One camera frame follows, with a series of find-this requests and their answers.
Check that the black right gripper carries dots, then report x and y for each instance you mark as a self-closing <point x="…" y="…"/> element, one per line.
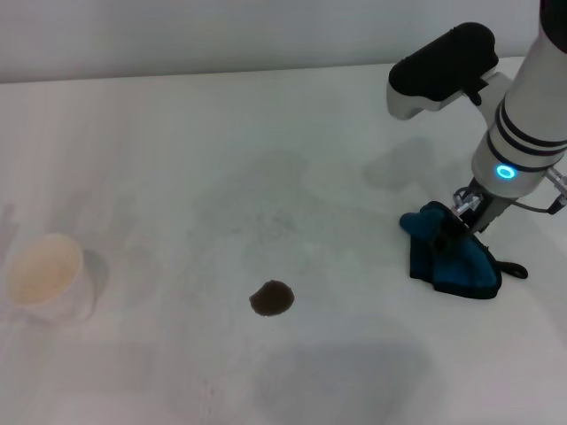
<point x="485" y="212"/>

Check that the blue rag with black trim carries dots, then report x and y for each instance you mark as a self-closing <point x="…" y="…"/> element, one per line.
<point x="465" y="274"/>

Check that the white plastic cup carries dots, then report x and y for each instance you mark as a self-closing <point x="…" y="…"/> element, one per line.
<point x="44" y="270"/>

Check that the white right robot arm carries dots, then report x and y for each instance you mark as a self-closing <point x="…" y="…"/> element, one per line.
<point x="522" y="119"/>

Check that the black water stain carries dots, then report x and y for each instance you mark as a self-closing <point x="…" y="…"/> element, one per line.
<point x="272" y="299"/>

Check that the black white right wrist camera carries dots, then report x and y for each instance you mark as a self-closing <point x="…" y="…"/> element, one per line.
<point x="438" y="66"/>

